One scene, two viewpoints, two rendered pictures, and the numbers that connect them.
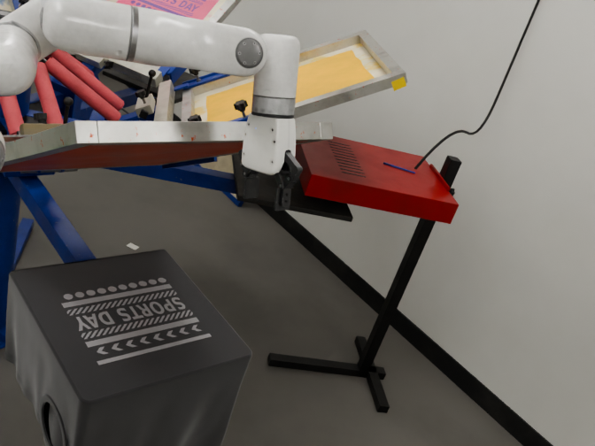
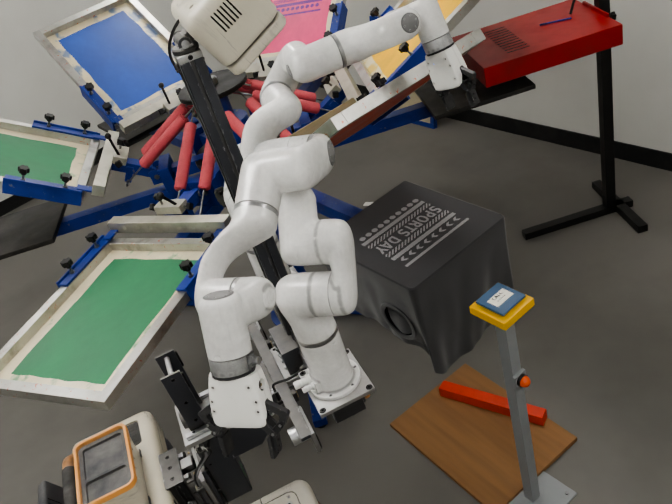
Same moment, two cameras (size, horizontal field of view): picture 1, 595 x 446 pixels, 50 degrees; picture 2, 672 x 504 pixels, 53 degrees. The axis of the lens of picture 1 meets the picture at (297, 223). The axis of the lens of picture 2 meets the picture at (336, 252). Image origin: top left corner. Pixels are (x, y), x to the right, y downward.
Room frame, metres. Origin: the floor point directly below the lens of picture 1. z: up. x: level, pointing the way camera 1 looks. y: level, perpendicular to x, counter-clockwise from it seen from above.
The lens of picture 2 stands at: (-0.64, -0.01, 2.28)
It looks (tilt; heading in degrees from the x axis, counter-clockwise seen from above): 34 degrees down; 18
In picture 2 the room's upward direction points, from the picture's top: 18 degrees counter-clockwise
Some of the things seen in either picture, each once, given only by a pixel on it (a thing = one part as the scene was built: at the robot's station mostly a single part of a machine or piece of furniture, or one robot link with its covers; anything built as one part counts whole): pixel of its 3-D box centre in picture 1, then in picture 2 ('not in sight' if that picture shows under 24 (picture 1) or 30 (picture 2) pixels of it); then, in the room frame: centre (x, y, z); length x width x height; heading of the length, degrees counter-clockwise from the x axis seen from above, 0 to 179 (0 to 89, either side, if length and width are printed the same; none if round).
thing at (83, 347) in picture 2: not in sight; (121, 265); (1.16, 1.35, 1.05); 1.08 x 0.61 x 0.23; 167
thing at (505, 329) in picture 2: not in sight; (518, 411); (0.85, 0.04, 0.48); 0.22 x 0.22 x 0.96; 47
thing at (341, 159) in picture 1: (369, 173); (532, 40); (2.45, -0.22, 1.06); 0.61 x 0.46 x 0.12; 107
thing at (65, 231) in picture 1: (57, 228); (325, 204); (1.62, 0.69, 0.89); 1.24 x 0.06 x 0.06; 47
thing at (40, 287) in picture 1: (131, 312); (407, 229); (1.28, 0.33, 0.95); 0.48 x 0.44 x 0.01; 47
